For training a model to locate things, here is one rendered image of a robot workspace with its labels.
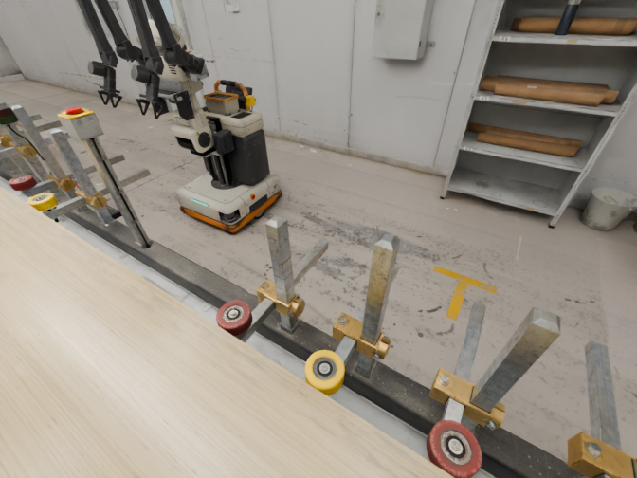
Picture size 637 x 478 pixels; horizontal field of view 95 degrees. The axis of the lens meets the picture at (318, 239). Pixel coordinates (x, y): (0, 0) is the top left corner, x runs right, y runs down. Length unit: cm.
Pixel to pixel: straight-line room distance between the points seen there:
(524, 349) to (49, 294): 105
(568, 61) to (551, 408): 230
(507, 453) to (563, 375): 117
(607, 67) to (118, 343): 313
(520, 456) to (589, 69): 265
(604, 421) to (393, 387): 40
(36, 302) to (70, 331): 16
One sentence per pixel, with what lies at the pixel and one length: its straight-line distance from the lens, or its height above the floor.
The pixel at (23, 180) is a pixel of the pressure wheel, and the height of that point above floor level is 91.
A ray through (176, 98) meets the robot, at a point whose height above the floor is 102.
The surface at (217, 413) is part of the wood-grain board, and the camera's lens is 64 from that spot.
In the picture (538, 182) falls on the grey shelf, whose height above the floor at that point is 16.
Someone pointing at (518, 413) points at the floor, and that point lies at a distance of 179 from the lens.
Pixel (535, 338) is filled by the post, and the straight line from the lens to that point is 56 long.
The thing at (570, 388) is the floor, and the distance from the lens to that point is 200.
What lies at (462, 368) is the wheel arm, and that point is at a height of 82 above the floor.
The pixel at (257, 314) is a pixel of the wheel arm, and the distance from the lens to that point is 82.
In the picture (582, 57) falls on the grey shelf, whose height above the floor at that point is 111.
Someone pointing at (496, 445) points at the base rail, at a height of 70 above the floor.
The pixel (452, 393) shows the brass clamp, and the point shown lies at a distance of 75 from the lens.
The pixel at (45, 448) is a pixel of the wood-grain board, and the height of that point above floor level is 90.
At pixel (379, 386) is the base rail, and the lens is 86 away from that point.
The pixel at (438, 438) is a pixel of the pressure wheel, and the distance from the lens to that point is 62.
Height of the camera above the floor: 148
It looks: 40 degrees down
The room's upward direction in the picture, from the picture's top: 1 degrees counter-clockwise
